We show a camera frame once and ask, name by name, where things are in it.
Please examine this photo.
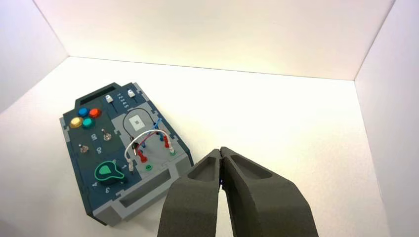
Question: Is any black jumper cable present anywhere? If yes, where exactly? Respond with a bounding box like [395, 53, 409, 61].
[122, 108, 158, 157]

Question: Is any red jumper cable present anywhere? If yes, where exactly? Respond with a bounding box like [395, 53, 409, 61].
[135, 134, 171, 164]

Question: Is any blue grey control panel box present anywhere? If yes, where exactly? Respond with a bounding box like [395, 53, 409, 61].
[60, 82, 194, 227]

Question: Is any blue jumper cable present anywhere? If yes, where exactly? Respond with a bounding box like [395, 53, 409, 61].
[142, 118, 165, 149]

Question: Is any green rotary knob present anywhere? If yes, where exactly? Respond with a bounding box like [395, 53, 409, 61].
[94, 161, 126, 186]

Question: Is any white jumper cable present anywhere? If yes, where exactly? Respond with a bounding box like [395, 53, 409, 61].
[124, 129, 176, 173]

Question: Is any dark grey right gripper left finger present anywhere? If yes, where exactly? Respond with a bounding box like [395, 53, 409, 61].
[157, 149, 222, 237]

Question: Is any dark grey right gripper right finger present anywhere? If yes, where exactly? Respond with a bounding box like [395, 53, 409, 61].
[220, 146, 319, 237]

